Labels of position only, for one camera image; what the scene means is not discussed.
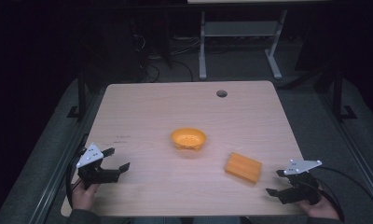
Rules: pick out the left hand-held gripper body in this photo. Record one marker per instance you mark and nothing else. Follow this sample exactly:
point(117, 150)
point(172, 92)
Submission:
point(89, 155)

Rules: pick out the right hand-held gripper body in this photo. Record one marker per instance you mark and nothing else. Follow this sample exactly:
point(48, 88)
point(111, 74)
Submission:
point(301, 189)

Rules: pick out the orange soap bar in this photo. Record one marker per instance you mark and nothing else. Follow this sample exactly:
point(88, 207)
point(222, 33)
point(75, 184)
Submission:
point(243, 167)

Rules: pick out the orange soap dish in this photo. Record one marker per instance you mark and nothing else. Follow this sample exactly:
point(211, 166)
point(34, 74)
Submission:
point(188, 138)

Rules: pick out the person's right hand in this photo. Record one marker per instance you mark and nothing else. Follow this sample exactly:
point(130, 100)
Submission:
point(323, 210)

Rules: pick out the person's left hand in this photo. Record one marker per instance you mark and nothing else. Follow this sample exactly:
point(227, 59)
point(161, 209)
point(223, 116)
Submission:
point(83, 197)

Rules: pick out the black metal stand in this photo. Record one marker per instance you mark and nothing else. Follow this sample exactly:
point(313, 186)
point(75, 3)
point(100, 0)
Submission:
point(81, 93)
point(338, 93)

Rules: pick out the aluminium rail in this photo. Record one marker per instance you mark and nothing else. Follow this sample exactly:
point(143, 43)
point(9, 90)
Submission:
point(358, 161)
point(60, 168)

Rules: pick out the white metal table frame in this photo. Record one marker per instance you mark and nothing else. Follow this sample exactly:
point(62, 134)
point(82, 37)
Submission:
point(237, 28)

